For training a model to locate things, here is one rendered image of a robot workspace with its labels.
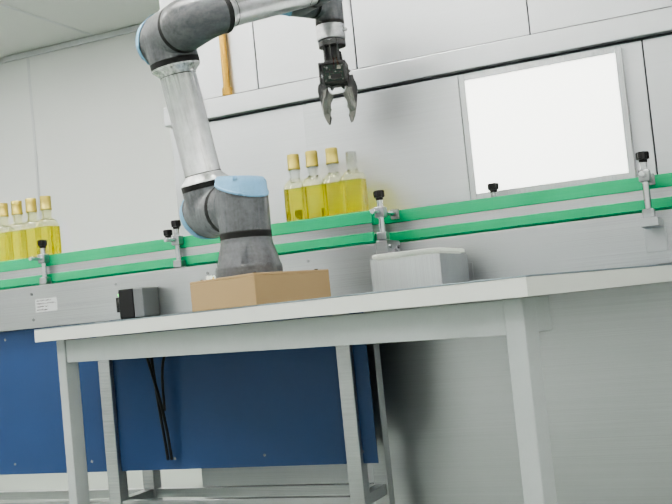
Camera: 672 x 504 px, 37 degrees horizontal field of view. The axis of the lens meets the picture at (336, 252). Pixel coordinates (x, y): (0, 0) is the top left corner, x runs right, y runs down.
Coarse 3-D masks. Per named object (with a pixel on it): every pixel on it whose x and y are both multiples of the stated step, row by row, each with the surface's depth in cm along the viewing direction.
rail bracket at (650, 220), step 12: (636, 156) 227; (648, 156) 226; (648, 180) 225; (648, 192) 226; (648, 204) 226; (648, 216) 225; (648, 228) 234; (660, 228) 234; (648, 240) 235; (660, 240) 233
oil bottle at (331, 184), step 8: (328, 176) 272; (336, 176) 271; (328, 184) 272; (336, 184) 271; (328, 192) 272; (336, 192) 271; (328, 200) 272; (336, 200) 271; (328, 208) 272; (336, 208) 271
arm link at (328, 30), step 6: (324, 24) 259; (330, 24) 259; (336, 24) 259; (342, 24) 261; (318, 30) 261; (324, 30) 259; (330, 30) 259; (336, 30) 259; (342, 30) 261; (318, 36) 261; (324, 36) 259; (330, 36) 259; (336, 36) 259; (342, 36) 260; (318, 42) 263
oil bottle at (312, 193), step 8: (312, 176) 274; (320, 176) 276; (304, 184) 274; (312, 184) 273; (320, 184) 273; (304, 192) 274; (312, 192) 273; (320, 192) 273; (304, 200) 274; (312, 200) 273; (320, 200) 272; (304, 208) 274; (312, 208) 273; (320, 208) 272; (312, 216) 273; (320, 216) 272
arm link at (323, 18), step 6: (336, 0) 260; (342, 0) 263; (324, 6) 258; (330, 6) 259; (336, 6) 260; (342, 6) 262; (324, 12) 259; (330, 12) 259; (336, 12) 260; (342, 12) 262; (318, 18) 260; (324, 18) 259; (330, 18) 259; (336, 18) 260; (342, 18) 261; (318, 24) 261
